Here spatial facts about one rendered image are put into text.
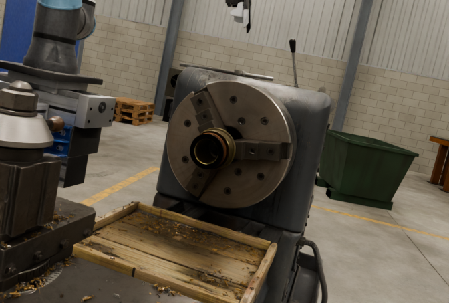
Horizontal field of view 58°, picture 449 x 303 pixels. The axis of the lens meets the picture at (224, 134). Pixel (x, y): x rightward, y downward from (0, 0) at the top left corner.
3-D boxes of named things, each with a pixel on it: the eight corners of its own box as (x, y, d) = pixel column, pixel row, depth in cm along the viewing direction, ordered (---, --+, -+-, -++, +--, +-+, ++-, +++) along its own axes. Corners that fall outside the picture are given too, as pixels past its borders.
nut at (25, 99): (17, 109, 46) (21, 78, 45) (45, 116, 45) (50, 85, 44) (-13, 109, 42) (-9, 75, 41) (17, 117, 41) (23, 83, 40)
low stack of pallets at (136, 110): (119, 114, 966) (122, 96, 961) (153, 122, 959) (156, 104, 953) (97, 117, 843) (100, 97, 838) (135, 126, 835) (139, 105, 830)
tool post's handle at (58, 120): (53, 130, 51) (55, 114, 51) (67, 133, 50) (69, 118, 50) (27, 132, 47) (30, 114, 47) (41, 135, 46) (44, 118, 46)
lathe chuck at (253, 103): (166, 175, 113) (200, 67, 108) (271, 219, 105) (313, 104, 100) (151, 181, 104) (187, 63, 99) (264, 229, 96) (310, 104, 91)
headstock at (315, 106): (208, 164, 179) (226, 76, 174) (316, 192, 166) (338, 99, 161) (146, 190, 122) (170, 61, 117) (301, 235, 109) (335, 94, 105)
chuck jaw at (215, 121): (215, 137, 101) (195, 94, 102) (232, 128, 100) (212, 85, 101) (200, 140, 91) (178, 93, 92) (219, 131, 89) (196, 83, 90)
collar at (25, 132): (13, 130, 48) (16, 106, 48) (68, 145, 46) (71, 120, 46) (-48, 134, 41) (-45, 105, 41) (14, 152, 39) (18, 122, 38)
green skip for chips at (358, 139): (307, 178, 649) (319, 127, 639) (363, 189, 656) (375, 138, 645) (333, 204, 517) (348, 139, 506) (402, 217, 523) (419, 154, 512)
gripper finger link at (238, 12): (229, 28, 128) (231, 7, 132) (248, 27, 127) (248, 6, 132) (228, 21, 125) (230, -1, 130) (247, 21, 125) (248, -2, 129)
